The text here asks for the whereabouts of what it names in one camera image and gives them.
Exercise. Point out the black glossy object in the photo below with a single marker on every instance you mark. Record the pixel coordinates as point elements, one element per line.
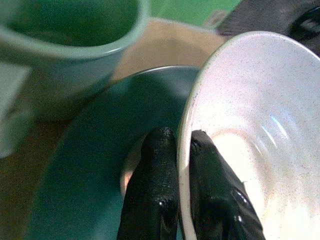
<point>306,23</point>

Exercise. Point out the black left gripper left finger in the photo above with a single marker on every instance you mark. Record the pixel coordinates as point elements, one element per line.
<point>152,185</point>

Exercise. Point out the teal ceramic plate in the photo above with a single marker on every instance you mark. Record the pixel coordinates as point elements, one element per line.
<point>100,150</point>

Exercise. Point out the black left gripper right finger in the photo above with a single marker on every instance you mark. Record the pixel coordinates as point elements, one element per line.
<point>215,190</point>

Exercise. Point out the light green ceramic mug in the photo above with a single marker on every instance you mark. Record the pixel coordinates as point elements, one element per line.
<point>75,57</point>

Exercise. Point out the white speckled ceramic bowl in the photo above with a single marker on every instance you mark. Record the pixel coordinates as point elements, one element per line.
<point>250,100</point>

